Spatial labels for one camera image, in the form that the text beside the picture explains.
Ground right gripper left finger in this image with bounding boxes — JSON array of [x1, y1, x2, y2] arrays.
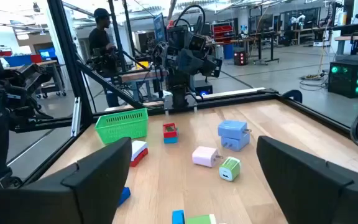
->
[[0, 136, 133, 224]]

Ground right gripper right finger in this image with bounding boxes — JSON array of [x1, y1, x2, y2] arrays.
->
[[256, 135, 358, 224]]

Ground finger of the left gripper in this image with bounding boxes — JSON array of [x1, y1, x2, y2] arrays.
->
[[208, 57, 223, 78], [152, 42, 169, 68]]

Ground dark blue box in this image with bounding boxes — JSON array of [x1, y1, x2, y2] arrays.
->
[[117, 186, 132, 207]]

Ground light blue wall charger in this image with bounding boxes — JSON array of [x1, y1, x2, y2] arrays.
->
[[218, 119, 252, 140], [221, 133, 251, 152]]

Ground red box green insert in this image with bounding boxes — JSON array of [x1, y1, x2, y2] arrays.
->
[[162, 122, 178, 139]]

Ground white lavender block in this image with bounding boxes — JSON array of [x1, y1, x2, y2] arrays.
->
[[129, 139, 149, 167]]

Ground pink wall charger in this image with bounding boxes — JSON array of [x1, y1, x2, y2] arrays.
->
[[191, 146, 224, 169]]

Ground teal blue box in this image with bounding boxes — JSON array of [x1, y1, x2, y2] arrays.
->
[[172, 209, 186, 224]]

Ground blue barrel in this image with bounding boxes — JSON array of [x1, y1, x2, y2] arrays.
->
[[223, 43, 234, 60]]

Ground computer tower blue light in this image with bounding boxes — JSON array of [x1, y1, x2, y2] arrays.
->
[[193, 80, 214, 96]]

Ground blue computer monitor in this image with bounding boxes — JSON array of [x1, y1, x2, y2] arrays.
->
[[152, 12, 168, 44]]

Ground computer tower red lights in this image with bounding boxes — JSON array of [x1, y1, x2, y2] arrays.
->
[[233, 49, 249, 67]]

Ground wooden workbench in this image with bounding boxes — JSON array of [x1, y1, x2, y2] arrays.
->
[[118, 68, 169, 103]]

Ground red shelf rack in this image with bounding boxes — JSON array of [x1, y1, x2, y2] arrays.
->
[[211, 21, 234, 44]]

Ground black standing desk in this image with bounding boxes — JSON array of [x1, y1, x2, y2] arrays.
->
[[249, 29, 281, 66]]

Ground person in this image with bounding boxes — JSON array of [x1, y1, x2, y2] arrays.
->
[[88, 7, 121, 108]]

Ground green plastic basket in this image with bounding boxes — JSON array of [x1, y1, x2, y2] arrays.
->
[[94, 108, 149, 145]]

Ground wooden rolling desk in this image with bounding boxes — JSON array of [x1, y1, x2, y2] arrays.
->
[[7, 59, 68, 100]]

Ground blue laptop screen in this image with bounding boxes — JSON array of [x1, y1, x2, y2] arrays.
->
[[38, 47, 57, 61]]

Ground computer tower green lights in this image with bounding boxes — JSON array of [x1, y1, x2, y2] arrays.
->
[[327, 59, 358, 99]]

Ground wooden side table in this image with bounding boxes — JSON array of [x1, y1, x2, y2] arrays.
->
[[334, 33, 358, 57]]

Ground blue storage bin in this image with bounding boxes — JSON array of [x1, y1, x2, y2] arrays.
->
[[3, 54, 32, 68]]

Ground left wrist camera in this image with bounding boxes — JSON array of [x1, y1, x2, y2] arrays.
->
[[187, 33, 207, 52]]

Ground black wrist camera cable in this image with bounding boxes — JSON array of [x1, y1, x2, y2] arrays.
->
[[173, 4, 206, 32]]

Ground black frame bracket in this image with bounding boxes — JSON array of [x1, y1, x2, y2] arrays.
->
[[280, 89, 303, 104]]

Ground silver frame bracket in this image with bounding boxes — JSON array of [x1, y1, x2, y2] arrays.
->
[[70, 96, 82, 138]]

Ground black aluminium rig frame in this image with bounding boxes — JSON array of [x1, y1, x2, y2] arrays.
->
[[9, 0, 354, 187]]

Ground floor cable pile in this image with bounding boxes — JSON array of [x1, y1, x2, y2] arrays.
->
[[299, 70, 329, 91]]

